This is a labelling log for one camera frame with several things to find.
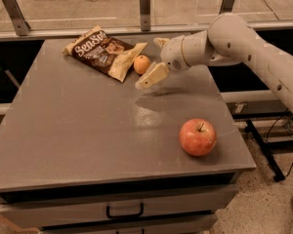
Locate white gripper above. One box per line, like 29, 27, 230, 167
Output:
135, 35, 189, 90

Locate orange fruit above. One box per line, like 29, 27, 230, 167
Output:
134, 56, 150, 75

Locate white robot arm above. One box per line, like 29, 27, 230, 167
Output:
136, 13, 293, 113

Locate brown chip bag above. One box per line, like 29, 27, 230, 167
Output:
63, 25, 147, 82

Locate red apple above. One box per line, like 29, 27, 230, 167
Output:
179, 118, 217, 157

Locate grey drawer cabinet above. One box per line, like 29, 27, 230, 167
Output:
0, 39, 255, 234

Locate black floor stand bar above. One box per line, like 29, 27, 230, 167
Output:
245, 119, 285, 182

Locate middle metal railing bracket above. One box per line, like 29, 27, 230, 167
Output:
139, 0, 150, 31

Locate left metal railing bracket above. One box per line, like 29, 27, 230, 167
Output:
1, 0, 31, 36

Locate black upper drawer handle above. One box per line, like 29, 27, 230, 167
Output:
105, 203, 145, 219

